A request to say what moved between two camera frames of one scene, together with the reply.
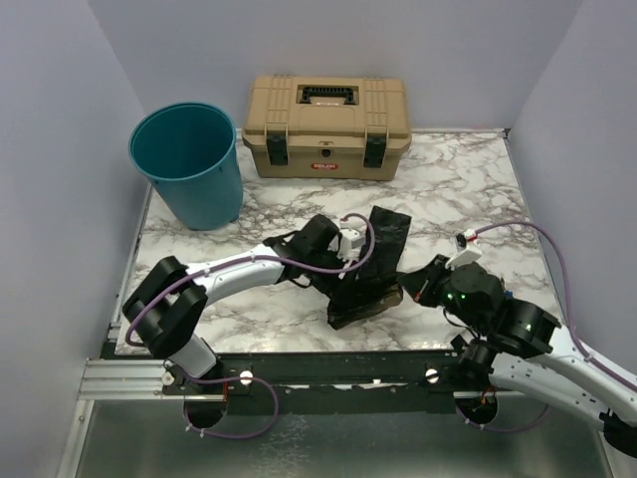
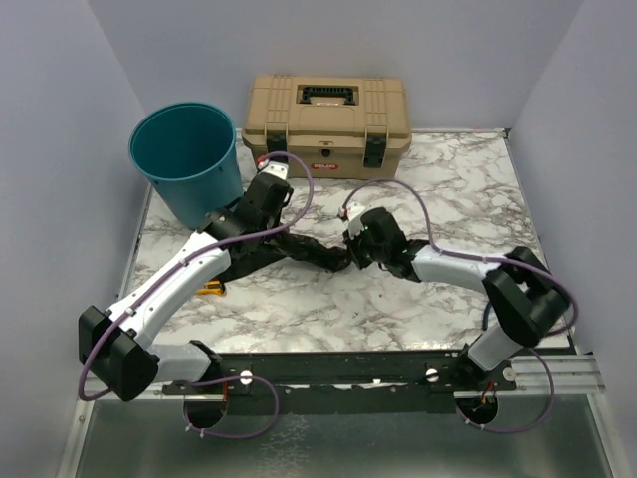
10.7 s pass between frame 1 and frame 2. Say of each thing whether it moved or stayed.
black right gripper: moved
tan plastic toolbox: stayed
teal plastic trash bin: stayed
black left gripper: moved
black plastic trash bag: moved
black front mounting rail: stayed
